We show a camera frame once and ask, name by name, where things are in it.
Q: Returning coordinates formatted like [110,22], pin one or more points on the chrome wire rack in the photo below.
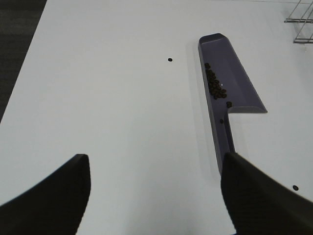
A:
[301,17]

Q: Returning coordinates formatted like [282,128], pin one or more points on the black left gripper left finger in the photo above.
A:
[54,206]

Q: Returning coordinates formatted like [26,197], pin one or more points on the purple dustpan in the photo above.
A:
[217,50]

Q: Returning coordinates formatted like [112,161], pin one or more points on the pile of coffee beans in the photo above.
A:
[215,89]

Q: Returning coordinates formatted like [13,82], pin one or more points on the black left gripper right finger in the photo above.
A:
[259,205]

